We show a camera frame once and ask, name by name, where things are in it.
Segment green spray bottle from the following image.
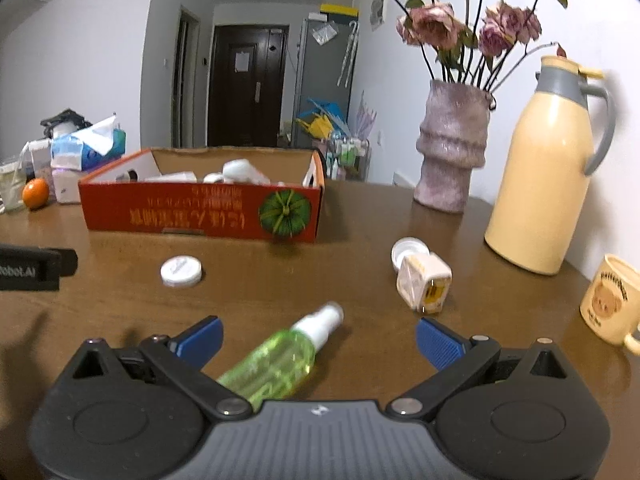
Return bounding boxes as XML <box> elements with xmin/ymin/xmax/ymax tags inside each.
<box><xmin>216</xmin><ymin>301</ymin><xmax>345</xmax><ymax>411</ymax></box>

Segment dried pink flowers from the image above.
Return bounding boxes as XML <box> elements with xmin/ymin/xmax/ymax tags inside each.
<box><xmin>315</xmin><ymin>0</ymin><xmax>591</xmax><ymax>96</ymax></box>

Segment white folded umbrella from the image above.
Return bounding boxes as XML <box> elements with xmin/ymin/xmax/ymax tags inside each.
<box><xmin>337</xmin><ymin>21</ymin><xmax>360</xmax><ymax>87</ymax></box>

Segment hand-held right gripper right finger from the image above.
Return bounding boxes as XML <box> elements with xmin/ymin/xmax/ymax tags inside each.
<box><xmin>385</xmin><ymin>316</ymin><xmax>571</xmax><ymax>418</ymax></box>

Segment white tube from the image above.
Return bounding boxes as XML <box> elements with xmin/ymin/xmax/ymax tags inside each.
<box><xmin>145</xmin><ymin>171</ymin><xmax>198</xmax><ymax>183</ymax></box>

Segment metal trolley rack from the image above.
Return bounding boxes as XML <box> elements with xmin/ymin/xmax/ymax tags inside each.
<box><xmin>325</xmin><ymin>135</ymin><xmax>371</xmax><ymax>181</ymax></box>

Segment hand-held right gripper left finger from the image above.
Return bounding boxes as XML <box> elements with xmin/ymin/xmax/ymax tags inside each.
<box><xmin>70</xmin><ymin>316</ymin><xmax>252</xmax><ymax>417</ymax></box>

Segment purple tissue pack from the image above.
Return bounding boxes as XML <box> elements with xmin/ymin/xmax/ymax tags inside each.
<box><xmin>51</xmin><ymin>167</ymin><xmax>88</xmax><ymax>205</ymax></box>

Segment clear white-lidded plastic container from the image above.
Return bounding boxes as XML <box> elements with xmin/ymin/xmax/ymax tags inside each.
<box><xmin>20</xmin><ymin>140</ymin><xmax>53</xmax><ymax>181</ymax></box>

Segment cream bear mug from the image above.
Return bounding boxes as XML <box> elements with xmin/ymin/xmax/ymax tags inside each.
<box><xmin>580</xmin><ymin>254</ymin><xmax>640</xmax><ymax>357</ymax></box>

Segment pink ribbed vase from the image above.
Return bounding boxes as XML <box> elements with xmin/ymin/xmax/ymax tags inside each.
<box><xmin>414</xmin><ymin>79</ymin><xmax>497</xmax><ymax>215</ymax></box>

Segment clear glass cup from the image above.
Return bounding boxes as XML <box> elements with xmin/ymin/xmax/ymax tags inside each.
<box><xmin>0</xmin><ymin>157</ymin><xmax>26</xmax><ymax>216</ymax></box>

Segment blue tissue pack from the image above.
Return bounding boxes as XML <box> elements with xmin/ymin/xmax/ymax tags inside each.
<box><xmin>50</xmin><ymin>129</ymin><xmax>127</xmax><ymax>171</ymax></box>

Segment black folded stand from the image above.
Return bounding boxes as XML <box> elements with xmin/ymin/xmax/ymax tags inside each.
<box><xmin>40</xmin><ymin>108</ymin><xmax>93</xmax><ymax>138</ymax></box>

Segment dark wooden door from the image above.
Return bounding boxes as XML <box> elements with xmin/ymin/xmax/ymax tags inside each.
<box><xmin>207</xmin><ymin>24</ymin><xmax>290</xmax><ymax>148</ymax></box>

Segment white round lid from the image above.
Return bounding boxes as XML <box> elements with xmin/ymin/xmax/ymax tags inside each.
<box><xmin>160</xmin><ymin>255</ymin><xmax>205</xmax><ymax>289</ymax></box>

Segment cream thermos jug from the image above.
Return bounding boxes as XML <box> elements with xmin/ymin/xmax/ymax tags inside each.
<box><xmin>484</xmin><ymin>55</ymin><xmax>617</xmax><ymax>276</ymax></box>

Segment dark doorway frame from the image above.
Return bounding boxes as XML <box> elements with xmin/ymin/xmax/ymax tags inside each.
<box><xmin>172</xmin><ymin>5</ymin><xmax>201</xmax><ymax>148</ymax></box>

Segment orange fruit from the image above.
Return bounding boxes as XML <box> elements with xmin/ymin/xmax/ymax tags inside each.
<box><xmin>22</xmin><ymin>178</ymin><xmax>51</xmax><ymax>210</ymax></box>

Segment white yellow pill bottle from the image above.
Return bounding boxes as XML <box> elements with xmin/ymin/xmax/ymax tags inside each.
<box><xmin>391</xmin><ymin>236</ymin><xmax>453</xmax><ymax>315</ymax></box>

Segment grey refrigerator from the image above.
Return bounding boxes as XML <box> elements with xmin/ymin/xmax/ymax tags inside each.
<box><xmin>292</xmin><ymin>17</ymin><xmax>358</xmax><ymax>148</ymax></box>

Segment white tissue sheet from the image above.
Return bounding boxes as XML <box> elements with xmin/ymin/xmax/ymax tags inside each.
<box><xmin>75</xmin><ymin>115</ymin><xmax>118</xmax><ymax>156</ymax></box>

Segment orange printed cardboard box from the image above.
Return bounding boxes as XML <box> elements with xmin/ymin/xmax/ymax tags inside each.
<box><xmin>77</xmin><ymin>147</ymin><xmax>326</xmax><ymax>245</ymax></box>

